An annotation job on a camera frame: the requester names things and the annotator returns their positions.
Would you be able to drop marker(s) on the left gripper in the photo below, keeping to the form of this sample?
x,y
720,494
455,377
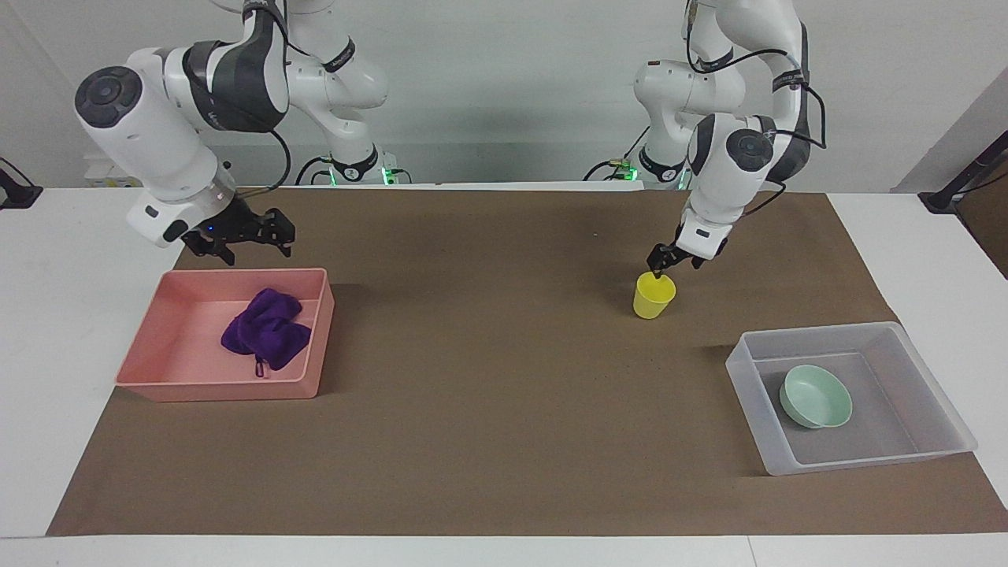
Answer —
x,y
683,255

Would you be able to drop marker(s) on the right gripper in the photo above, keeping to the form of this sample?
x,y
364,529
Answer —
x,y
232,222

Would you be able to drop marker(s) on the yellow plastic cup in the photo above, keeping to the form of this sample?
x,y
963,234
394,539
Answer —
x,y
652,301

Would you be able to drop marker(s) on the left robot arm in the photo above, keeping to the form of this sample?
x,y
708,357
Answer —
x,y
724,169

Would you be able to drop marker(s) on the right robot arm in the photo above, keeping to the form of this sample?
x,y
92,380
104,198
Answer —
x,y
150,134

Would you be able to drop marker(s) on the purple cloth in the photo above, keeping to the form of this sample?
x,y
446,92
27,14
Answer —
x,y
264,331

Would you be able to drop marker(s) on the pink plastic bin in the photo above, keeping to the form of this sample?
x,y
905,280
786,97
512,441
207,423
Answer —
x,y
189,354

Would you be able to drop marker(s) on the light green bowl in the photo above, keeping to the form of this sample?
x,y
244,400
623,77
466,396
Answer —
x,y
819,398

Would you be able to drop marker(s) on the black stand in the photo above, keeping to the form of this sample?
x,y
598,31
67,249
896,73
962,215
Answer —
x,y
957,183
14,189

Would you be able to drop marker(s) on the clear plastic bin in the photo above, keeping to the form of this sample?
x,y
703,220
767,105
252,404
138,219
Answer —
x,y
906,425

